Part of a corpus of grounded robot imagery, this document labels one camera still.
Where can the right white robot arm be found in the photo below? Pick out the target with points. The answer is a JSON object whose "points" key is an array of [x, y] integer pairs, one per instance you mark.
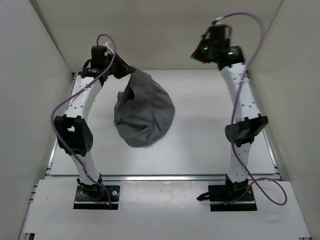
{"points": [[246, 118]]}

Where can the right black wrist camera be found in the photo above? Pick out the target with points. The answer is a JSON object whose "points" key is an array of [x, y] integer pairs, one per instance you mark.
{"points": [[218, 32]]}

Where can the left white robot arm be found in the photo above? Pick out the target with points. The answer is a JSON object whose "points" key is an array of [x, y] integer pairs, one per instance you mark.
{"points": [[71, 128]]}

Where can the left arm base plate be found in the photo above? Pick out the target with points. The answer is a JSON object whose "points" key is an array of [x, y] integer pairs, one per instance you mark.
{"points": [[93, 197]]}

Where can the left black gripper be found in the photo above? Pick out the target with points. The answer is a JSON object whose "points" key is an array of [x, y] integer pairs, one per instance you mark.
{"points": [[126, 68]]}

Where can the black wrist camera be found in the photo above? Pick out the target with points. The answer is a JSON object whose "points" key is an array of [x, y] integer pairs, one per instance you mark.
{"points": [[98, 56], [218, 32]]}

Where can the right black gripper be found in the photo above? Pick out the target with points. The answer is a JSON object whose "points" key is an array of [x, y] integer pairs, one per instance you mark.
{"points": [[196, 55]]}

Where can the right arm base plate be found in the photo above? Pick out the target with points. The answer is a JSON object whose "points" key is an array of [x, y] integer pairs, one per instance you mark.
{"points": [[230, 197]]}

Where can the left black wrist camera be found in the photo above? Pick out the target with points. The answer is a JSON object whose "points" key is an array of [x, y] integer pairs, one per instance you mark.
{"points": [[98, 56]]}

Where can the grey pleated skirt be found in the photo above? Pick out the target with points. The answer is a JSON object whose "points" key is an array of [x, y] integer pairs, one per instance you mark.
{"points": [[144, 111]]}

